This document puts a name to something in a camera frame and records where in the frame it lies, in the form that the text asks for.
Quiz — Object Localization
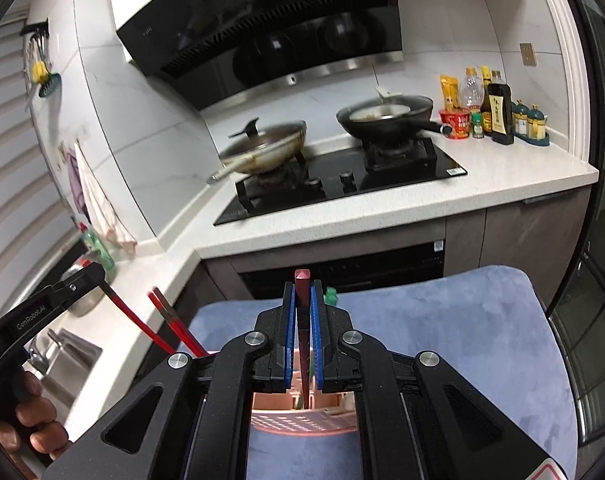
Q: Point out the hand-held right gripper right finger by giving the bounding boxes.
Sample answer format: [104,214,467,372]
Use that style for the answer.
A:
[309,280,569,480]

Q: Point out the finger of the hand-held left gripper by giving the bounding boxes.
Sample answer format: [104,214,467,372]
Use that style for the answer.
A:
[50,261,108,308]

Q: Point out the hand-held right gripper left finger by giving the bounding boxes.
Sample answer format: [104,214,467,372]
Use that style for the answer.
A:
[42,281,300,480]

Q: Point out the dark red chopstick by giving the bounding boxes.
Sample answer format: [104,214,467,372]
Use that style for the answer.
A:
[293,268,314,411]

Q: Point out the pink plastic utensil holder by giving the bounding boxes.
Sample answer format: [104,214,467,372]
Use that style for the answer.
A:
[250,355,361,436]

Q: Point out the person's left hand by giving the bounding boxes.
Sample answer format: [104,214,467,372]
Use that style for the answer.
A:
[0,371,69,462]

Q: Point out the steel faucet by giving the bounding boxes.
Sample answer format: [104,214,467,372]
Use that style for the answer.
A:
[29,330,66,372]

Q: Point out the green dish soap bottle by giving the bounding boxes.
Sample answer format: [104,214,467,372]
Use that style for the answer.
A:
[80,222,117,275]

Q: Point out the steel sink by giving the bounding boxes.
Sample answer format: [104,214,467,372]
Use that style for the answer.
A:
[25,327,104,413]

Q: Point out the black built-in oven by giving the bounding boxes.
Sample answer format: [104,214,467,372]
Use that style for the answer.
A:
[237,240,446,302]

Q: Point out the white pink hanging towel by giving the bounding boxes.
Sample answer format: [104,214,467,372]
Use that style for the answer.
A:
[75,142,138,257]

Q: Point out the purple hanging cloth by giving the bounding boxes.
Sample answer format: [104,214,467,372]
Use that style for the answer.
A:
[65,150,90,222]

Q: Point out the window blinds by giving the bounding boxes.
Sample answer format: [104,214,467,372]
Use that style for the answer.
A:
[0,10,84,306]

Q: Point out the black gas stove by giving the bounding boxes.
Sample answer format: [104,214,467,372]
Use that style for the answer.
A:
[213,137,469,227]

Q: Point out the blue plush mat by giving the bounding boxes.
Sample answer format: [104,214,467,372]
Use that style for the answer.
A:
[187,265,581,480]

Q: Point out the steel wok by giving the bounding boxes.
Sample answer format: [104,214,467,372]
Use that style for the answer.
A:
[207,125,308,187]

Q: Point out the green hanging scrubber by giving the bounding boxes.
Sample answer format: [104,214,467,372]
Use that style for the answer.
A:
[38,72,62,99]

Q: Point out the glass wok lid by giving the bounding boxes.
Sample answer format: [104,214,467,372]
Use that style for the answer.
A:
[218,117,307,162]

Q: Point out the black wok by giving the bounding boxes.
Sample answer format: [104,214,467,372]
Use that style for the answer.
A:
[335,95,456,142]

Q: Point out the grey base cabinet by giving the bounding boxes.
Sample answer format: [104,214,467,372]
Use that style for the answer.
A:
[445,187,594,283]

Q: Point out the red instant noodle cup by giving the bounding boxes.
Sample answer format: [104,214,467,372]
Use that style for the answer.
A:
[438,107,472,140]

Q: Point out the yellow seasoning packet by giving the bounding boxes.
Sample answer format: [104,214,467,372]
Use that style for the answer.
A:
[439,74,462,111]

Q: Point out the dark soy sauce bottle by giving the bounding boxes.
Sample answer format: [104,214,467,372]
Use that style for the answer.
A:
[486,70,516,146]

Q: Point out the black framed glass door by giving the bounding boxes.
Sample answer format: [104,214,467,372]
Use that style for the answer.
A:
[546,0,605,443]

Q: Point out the clear plastic bottle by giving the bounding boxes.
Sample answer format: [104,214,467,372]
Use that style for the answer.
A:
[459,67,484,109]

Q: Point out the yellow capped sauce bottle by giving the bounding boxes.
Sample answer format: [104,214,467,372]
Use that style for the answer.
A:
[479,65,493,135]

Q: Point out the seasoning jar set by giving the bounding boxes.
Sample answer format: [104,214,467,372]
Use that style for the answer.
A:
[511,99,552,149]

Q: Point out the black range hood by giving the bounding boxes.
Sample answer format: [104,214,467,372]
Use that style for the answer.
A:
[107,0,403,112]

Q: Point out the black wall hook rack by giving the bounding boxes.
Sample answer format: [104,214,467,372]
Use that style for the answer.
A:
[21,18,51,39]

